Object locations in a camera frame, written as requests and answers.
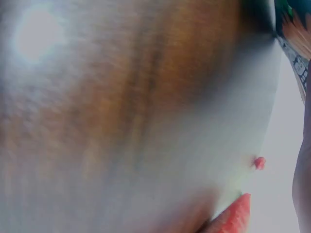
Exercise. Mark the small red fruit piece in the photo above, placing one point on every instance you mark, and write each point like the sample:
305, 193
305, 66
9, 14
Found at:
259, 163

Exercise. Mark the red fruit slice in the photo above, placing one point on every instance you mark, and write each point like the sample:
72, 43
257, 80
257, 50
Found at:
235, 214

